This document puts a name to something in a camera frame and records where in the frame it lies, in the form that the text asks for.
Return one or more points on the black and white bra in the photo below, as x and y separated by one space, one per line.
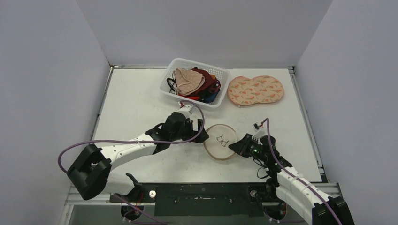
171 82

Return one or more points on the beige lace bra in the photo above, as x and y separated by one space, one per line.
188 81

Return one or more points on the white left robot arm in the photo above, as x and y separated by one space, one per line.
92 171

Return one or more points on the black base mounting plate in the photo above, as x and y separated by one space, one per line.
206 199

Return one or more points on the white round mesh laundry bag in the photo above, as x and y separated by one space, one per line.
217 145

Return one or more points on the white plastic basket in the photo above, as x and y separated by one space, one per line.
223 75

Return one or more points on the dark red garment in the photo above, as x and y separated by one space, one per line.
210 86

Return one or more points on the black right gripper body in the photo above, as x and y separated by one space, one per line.
245 144

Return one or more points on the navy blue bra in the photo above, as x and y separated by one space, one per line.
210 98

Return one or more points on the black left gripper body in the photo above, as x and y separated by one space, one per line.
187 132

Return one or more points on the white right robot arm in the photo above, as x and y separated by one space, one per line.
285 184

